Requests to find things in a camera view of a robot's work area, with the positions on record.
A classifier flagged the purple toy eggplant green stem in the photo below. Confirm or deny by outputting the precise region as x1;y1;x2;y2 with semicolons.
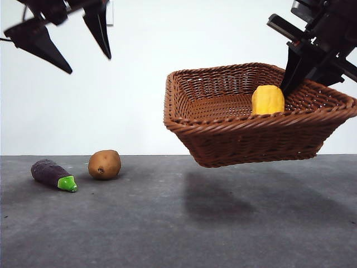
30;159;79;193

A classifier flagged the brown toy potato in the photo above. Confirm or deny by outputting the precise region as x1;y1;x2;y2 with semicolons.
88;150;122;180

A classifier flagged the yellow bumpy toy vegetable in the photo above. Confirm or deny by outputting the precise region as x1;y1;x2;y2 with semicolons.
251;85;286;115

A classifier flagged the brown wicker basket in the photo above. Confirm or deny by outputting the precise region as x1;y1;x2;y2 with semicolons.
163;63;357;168

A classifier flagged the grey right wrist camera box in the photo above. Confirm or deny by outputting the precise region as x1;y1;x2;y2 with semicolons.
291;0;330;27

